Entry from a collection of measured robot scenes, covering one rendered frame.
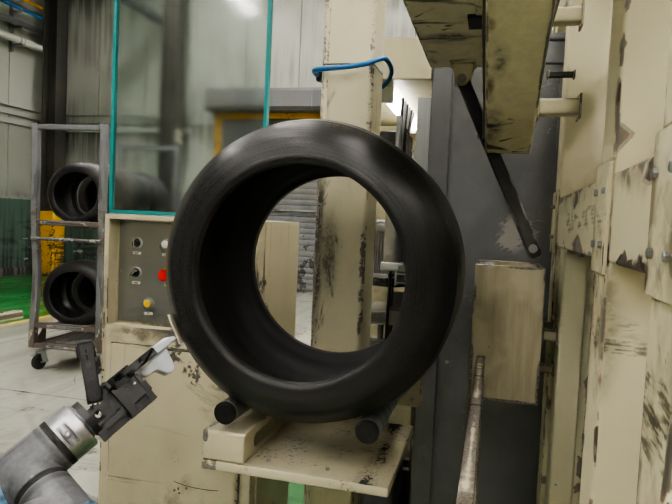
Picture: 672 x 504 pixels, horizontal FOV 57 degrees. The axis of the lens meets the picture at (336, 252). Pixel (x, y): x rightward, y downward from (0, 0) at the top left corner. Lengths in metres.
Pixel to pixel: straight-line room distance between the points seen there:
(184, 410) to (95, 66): 11.33
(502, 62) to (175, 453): 1.60
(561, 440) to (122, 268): 1.46
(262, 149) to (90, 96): 11.95
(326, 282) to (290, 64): 9.88
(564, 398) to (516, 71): 0.71
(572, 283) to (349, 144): 0.59
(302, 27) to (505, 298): 10.22
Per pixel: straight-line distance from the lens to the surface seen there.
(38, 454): 1.16
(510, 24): 0.99
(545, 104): 1.28
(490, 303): 1.39
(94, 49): 13.18
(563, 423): 1.46
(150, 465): 2.22
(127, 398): 1.17
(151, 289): 2.14
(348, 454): 1.32
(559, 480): 1.50
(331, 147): 1.10
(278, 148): 1.12
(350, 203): 1.49
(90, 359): 1.19
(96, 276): 5.10
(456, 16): 1.14
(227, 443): 1.25
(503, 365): 1.41
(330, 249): 1.50
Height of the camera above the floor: 1.28
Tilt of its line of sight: 3 degrees down
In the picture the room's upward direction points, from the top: 3 degrees clockwise
